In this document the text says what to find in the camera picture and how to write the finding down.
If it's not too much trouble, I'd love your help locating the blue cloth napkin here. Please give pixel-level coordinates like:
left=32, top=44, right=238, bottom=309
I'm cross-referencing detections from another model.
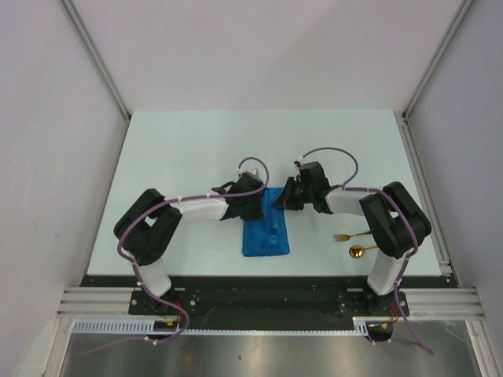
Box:
left=242, top=188, right=290, bottom=258

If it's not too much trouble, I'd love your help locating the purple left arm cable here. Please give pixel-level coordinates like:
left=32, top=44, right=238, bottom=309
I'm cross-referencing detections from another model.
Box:
left=74, top=156, right=270, bottom=354

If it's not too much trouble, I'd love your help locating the gold fork green handle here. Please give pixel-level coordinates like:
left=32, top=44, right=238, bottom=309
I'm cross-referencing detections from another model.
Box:
left=334, top=231, right=372, bottom=242

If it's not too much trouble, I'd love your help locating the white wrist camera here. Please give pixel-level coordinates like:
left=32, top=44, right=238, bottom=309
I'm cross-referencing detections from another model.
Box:
left=237, top=167, right=259, bottom=179
left=294, top=156, right=306, bottom=170

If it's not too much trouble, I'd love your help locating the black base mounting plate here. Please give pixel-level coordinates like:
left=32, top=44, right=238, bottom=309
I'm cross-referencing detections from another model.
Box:
left=80, top=276, right=458, bottom=332

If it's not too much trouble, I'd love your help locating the white slotted cable duct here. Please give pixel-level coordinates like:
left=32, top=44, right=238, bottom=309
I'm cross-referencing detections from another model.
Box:
left=73, top=319, right=368, bottom=336

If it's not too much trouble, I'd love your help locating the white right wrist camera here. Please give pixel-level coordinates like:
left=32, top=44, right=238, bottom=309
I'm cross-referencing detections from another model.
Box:
left=294, top=156, right=306, bottom=170

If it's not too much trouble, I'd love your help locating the aluminium corner post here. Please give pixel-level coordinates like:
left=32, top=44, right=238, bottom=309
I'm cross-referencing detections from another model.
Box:
left=57, top=0, right=132, bottom=123
left=402, top=0, right=477, bottom=120

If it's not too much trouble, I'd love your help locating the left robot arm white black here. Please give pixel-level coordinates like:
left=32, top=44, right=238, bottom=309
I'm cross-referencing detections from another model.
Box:
left=113, top=171, right=266, bottom=314

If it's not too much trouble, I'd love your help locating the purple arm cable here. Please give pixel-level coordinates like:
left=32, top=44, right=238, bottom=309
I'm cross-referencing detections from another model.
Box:
left=296, top=147, right=435, bottom=357
left=74, top=156, right=270, bottom=354

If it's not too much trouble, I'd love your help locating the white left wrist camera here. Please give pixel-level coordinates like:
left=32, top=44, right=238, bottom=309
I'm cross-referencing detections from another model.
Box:
left=237, top=167, right=259, bottom=179

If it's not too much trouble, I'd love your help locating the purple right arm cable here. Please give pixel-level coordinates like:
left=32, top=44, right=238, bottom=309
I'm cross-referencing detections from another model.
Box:
left=296, top=147, right=435, bottom=357

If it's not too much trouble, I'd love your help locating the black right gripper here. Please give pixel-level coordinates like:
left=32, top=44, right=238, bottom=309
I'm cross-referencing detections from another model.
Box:
left=273, top=177, right=314, bottom=210

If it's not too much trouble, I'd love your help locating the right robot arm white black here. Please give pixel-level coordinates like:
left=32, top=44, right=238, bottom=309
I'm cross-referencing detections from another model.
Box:
left=274, top=161, right=431, bottom=315

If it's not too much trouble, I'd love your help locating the left aluminium corner post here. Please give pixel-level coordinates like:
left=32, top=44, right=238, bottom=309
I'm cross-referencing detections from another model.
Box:
left=57, top=0, right=132, bottom=123

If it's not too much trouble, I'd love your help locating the aluminium front frame rail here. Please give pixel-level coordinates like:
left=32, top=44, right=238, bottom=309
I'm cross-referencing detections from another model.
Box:
left=57, top=287, right=485, bottom=320

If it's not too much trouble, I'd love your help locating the right aluminium corner post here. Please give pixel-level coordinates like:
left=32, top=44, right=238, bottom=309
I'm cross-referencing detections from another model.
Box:
left=402, top=0, right=477, bottom=120

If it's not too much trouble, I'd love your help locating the gold spoon green handle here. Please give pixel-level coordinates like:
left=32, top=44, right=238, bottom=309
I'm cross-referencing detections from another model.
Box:
left=348, top=245, right=379, bottom=259

